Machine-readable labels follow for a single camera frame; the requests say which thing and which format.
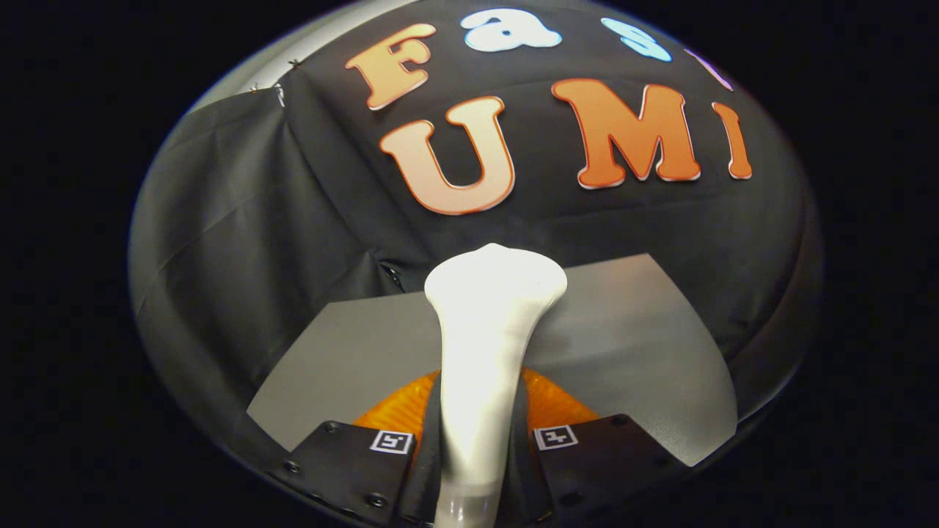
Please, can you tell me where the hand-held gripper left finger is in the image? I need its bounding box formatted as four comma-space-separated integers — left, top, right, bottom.
266, 369, 445, 528

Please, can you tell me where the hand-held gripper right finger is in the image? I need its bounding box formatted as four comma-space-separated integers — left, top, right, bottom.
506, 367, 694, 528

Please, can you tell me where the white garment steamer head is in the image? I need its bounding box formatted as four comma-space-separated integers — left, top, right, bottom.
424, 243, 569, 528

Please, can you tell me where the white drawer cabinet dark top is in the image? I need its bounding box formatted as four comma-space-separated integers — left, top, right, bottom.
246, 253, 739, 468

